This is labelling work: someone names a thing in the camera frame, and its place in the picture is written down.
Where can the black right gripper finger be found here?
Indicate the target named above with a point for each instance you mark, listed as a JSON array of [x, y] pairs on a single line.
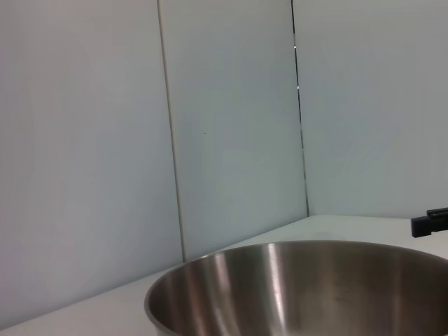
[[425, 225]]

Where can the stainless steel mixing bowl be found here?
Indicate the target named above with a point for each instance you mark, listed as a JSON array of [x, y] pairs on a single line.
[[297, 290]]

